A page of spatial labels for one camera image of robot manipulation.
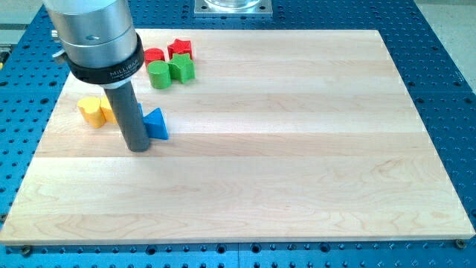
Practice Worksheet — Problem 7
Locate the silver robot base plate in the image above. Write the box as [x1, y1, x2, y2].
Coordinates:
[193, 0, 273, 18]

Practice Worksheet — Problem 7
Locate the green cylinder block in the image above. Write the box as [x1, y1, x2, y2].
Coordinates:
[147, 60, 172, 89]

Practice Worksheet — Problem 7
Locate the blue triangle block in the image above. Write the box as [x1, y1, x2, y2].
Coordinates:
[143, 108, 169, 140]

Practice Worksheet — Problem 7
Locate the green star block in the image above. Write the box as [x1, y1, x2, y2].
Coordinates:
[168, 53, 196, 83]

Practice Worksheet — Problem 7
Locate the light wooden board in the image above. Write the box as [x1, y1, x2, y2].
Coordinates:
[1, 29, 475, 245]

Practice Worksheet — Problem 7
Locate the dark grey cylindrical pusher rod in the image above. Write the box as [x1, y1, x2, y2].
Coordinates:
[104, 82, 149, 152]

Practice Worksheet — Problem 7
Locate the yellow heart-shaped block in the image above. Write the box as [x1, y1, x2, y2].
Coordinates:
[77, 97, 106, 128]

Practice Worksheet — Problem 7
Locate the black Millibar tool flange ring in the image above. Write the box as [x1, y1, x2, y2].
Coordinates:
[65, 33, 144, 85]

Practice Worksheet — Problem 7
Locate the red cylinder block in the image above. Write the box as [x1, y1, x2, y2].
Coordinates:
[144, 48, 165, 66]

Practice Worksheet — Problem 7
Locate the yellow block behind rod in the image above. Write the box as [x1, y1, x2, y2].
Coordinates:
[100, 95, 117, 124]

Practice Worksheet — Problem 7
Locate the blue perforated table plate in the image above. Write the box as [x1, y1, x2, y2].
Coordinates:
[1, 0, 475, 267]

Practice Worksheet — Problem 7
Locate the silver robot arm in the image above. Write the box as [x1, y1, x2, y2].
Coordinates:
[43, 0, 149, 152]

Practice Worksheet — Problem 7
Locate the red star block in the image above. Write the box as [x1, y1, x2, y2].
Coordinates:
[167, 39, 193, 60]

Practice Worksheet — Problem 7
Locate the blue cube block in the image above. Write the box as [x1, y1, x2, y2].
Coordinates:
[138, 103, 144, 117]

